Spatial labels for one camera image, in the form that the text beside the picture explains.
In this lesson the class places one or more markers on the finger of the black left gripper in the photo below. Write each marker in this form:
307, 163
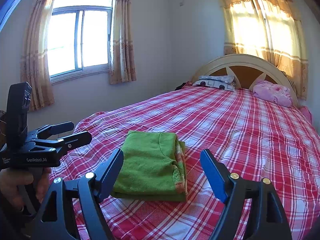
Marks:
73, 141
47, 131

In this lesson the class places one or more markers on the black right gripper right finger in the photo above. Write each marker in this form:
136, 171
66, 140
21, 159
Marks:
267, 218

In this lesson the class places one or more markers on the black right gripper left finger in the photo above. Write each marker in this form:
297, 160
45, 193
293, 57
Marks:
56, 219

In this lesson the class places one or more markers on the green knitted sweater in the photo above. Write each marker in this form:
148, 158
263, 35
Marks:
153, 168

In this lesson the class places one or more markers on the person's left hand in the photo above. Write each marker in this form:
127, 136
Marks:
10, 179

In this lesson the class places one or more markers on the beige curtain left of window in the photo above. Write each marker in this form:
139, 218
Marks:
34, 66

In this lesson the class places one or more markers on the beige curtain of window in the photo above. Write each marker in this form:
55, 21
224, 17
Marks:
122, 63
34, 66

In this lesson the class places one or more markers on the red plaid bed sheet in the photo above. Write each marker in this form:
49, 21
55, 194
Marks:
253, 138

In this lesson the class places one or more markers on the beige curtain right of window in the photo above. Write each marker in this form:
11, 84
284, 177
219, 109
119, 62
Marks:
122, 63

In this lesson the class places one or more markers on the pink cloth at bed edge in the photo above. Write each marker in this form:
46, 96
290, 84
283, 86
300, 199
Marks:
306, 113

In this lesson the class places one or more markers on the pink floral pillow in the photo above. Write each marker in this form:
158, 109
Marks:
272, 92

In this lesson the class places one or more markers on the white patterned pillow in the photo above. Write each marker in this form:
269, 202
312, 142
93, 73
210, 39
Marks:
226, 82

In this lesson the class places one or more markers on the cream wooden headboard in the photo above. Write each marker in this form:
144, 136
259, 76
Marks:
247, 71

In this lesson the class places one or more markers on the yellow curtain behind headboard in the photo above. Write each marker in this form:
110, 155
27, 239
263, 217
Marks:
271, 30

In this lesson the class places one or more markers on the side window with frame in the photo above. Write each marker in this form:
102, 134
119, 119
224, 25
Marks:
79, 38

